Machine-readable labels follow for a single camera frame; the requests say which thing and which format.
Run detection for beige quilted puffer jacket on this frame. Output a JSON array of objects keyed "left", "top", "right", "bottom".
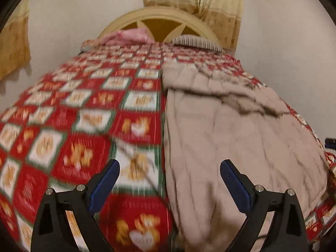
[{"left": 160, "top": 62, "right": 330, "bottom": 252}]

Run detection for red bear-print bedspread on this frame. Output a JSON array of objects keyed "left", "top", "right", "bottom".
[{"left": 0, "top": 40, "right": 336, "bottom": 252}]

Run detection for beige floral side curtain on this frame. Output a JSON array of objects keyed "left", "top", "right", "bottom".
[{"left": 0, "top": 0, "right": 32, "bottom": 80}]

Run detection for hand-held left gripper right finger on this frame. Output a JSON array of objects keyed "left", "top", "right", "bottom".
[{"left": 220, "top": 160, "right": 309, "bottom": 252}]

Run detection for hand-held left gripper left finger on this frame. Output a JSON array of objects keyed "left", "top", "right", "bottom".
[{"left": 31, "top": 159, "right": 121, "bottom": 252}]

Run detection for striped pillow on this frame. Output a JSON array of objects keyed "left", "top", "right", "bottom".
[{"left": 172, "top": 35, "right": 226, "bottom": 54}]

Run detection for cream arched bed headboard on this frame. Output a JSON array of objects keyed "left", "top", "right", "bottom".
[{"left": 97, "top": 7, "right": 223, "bottom": 54}]

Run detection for pink pillow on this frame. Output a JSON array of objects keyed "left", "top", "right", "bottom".
[{"left": 98, "top": 28, "right": 156, "bottom": 45}]

